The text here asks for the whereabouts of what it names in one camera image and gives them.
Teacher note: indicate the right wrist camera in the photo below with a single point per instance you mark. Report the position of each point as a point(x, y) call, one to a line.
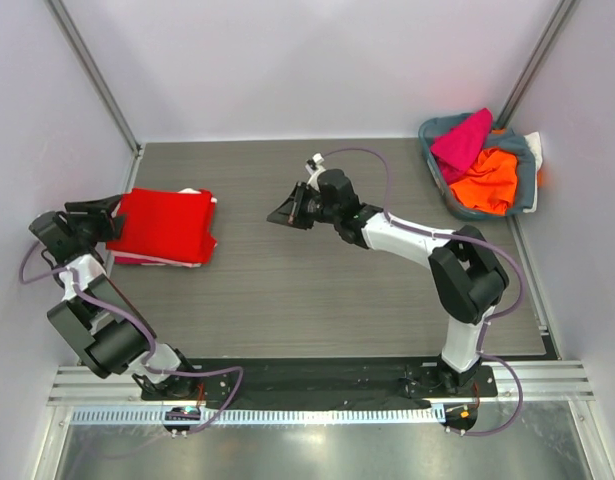
point(315, 168)

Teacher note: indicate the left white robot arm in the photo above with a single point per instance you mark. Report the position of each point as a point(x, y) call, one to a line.
point(105, 331)

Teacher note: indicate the left aluminium frame post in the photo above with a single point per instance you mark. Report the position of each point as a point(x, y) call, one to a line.
point(71, 33)

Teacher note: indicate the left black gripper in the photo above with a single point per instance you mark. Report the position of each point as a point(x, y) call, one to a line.
point(97, 213)

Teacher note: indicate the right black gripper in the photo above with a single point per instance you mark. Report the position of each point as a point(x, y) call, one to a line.
point(300, 203)

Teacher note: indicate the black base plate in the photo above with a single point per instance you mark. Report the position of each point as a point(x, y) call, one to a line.
point(321, 383)

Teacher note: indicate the white slotted cable duct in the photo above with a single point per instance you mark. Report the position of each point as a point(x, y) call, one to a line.
point(185, 416)

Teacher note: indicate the magenta t shirt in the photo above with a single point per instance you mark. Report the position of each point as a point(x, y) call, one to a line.
point(457, 150)

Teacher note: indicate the right aluminium frame post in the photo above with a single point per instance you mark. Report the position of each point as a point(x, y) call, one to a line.
point(547, 40)

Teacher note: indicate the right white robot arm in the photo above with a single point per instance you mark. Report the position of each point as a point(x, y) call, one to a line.
point(468, 277)

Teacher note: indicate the orange t shirt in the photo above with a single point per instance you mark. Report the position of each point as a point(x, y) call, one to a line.
point(490, 184)

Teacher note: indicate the blue laundry basket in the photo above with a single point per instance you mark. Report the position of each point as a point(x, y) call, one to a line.
point(428, 132)

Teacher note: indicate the red t shirt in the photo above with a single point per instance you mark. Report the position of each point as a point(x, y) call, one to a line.
point(160, 224)

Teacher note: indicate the white t shirt in basket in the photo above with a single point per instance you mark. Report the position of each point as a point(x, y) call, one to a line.
point(533, 141)

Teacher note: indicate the aluminium frame post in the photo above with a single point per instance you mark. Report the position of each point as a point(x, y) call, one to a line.
point(71, 33)
point(547, 40)

